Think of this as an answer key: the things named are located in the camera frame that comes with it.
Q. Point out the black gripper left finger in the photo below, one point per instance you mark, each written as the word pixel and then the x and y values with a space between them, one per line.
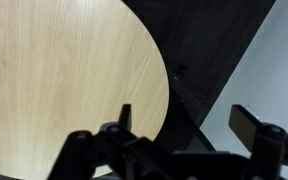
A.
pixel 125 117

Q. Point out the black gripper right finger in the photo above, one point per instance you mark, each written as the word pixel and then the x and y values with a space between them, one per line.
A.
pixel 244 125

